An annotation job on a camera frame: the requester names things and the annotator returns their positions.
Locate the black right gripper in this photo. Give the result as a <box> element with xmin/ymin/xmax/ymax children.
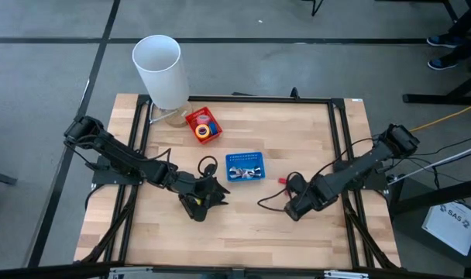
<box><xmin>284</xmin><ymin>174</ymin><xmax>337</xmax><ymax>222</ymax></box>

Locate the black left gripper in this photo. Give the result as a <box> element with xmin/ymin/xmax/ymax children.
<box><xmin>169</xmin><ymin>172</ymin><xmax>231</xmax><ymax>205</ymax></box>

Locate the blue plastic basket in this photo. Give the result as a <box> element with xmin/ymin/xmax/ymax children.
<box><xmin>225</xmin><ymin>151</ymin><xmax>266</xmax><ymax>183</ymax></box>

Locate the red plastic basket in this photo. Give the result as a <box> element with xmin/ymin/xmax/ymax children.
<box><xmin>184</xmin><ymin>106</ymin><xmax>224</xmax><ymax>145</ymax></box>

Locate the yellow tape roll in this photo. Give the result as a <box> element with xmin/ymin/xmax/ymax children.
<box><xmin>194</xmin><ymin>124</ymin><xmax>211</xmax><ymax>141</ymax></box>

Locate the black metal beam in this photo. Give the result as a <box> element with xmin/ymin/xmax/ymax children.
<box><xmin>388</xmin><ymin>176</ymin><xmax>471</xmax><ymax>216</ymax></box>

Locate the white cylindrical lamp shade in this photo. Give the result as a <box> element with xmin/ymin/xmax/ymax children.
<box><xmin>131</xmin><ymin>34</ymin><xmax>194</xmax><ymax>129</ymax></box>

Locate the white paper sign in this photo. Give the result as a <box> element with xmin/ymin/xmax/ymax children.
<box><xmin>421</xmin><ymin>201</ymin><xmax>471</xmax><ymax>257</ymax></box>

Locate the black stand foot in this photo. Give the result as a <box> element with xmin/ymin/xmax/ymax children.
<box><xmin>402</xmin><ymin>69</ymin><xmax>471</xmax><ymax>106</ymax></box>

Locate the person's blue shoe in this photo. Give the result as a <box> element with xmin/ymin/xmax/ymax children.
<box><xmin>428</xmin><ymin>57</ymin><xmax>458</xmax><ymax>72</ymax></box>
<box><xmin>426</xmin><ymin>36</ymin><xmax>456</xmax><ymax>49</ymax></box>

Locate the person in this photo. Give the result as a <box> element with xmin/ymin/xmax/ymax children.
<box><xmin>442</xmin><ymin>0</ymin><xmax>471</xmax><ymax>69</ymax></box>

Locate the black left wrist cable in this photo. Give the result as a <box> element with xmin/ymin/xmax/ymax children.
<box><xmin>198</xmin><ymin>155</ymin><xmax>220</xmax><ymax>178</ymax></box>

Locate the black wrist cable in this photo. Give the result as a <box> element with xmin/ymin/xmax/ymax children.
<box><xmin>257</xmin><ymin>171</ymin><xmax>310</xmax><ymax>213</ymax></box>
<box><xmin>198</xmin><ymin>155</ymin><xmax>220</xmax><ymax>178</ymax></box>

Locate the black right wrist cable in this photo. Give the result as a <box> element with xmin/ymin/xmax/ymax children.
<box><xmin>257</xmin><ymin>171</ymin><xmax>310</xmax><ymax>213</ymax></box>

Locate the black aluminium table frame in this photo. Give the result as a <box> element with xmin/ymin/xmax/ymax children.
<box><xmin>74</xmin><ymin>94</ymin><xmax>401</xmax><ymax>271</ymax></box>

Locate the yellow extension cord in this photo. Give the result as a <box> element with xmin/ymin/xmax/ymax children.
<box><xmin>409</xmin><ymin>99</ymin><xmax>471</xmax><ymax>133</ymax></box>

